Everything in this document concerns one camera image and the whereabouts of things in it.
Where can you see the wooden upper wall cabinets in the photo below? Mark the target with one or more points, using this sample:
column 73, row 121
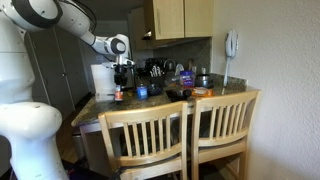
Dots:
column 161, row 22

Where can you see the glass jar blue lid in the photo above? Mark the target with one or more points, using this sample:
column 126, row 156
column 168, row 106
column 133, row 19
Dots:
column 187, row 79

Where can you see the orange snack bag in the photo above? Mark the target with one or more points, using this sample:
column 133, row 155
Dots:
column 202, row 92

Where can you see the wooden chair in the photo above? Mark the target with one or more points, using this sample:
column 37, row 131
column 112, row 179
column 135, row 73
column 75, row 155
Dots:
column 220, row 128
column 155, row 141

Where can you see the black tray on counter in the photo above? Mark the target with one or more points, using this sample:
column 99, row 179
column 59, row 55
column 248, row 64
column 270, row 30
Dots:
column 178, row 94

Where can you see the white and orange bottle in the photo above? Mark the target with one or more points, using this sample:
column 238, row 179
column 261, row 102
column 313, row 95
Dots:
column 118, row 96

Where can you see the near wooden chair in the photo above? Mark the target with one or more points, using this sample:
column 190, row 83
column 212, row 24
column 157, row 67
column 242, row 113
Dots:
column 155, row 141

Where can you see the dish rack with dishes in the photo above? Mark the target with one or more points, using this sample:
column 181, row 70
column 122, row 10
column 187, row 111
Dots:
column 172, row 72

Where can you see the knife block with knives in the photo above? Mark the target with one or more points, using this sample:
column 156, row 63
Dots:
column 156, row 76

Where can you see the far wooden chair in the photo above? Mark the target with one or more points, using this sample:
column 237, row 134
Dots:
column 220, row 128

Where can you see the steel pot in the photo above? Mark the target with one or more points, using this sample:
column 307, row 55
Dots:
column 204, row 80

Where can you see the dark blue bowl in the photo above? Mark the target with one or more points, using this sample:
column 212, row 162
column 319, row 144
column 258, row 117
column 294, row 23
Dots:
column 154, row 90

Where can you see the white wall phone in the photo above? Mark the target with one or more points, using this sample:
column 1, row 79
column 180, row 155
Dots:
column 231, row 47

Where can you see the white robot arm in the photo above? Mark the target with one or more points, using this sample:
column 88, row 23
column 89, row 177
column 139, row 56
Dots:
column 26, row 121

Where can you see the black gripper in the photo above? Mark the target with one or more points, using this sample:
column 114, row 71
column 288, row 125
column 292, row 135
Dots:
column 120, row 75

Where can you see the blue tin can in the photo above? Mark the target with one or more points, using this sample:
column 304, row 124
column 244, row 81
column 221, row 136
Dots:
column 142, row 93

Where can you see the white paper towel roll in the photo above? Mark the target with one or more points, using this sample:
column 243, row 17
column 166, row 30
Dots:
column 103, row 79

